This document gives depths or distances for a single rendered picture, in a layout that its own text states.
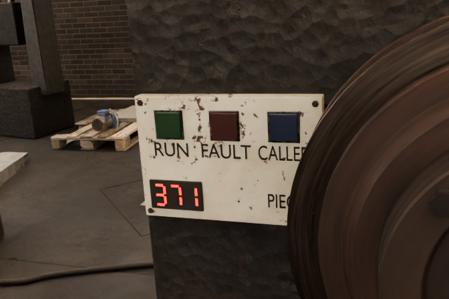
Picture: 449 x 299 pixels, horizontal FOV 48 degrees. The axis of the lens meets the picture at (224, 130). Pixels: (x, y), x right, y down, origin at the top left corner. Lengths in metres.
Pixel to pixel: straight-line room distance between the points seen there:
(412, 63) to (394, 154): 0.09
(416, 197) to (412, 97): 0.10
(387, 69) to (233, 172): 0.28
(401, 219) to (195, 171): 0.34
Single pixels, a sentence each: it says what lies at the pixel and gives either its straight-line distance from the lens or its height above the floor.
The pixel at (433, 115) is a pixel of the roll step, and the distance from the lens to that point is 0.49.
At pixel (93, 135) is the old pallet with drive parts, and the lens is 5.10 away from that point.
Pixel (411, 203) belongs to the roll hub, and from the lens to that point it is 0.45.
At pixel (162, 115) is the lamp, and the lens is 0.70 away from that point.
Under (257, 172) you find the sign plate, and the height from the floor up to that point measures 1.14.
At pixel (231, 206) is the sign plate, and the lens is 0.72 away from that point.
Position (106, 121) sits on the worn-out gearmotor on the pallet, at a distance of 5.14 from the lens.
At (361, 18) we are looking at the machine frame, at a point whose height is 1.33.
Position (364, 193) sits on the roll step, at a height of 1.18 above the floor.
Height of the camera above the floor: 1.37
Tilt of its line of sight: 15 degrees down
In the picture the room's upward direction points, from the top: 3 degrees counter-clockwise
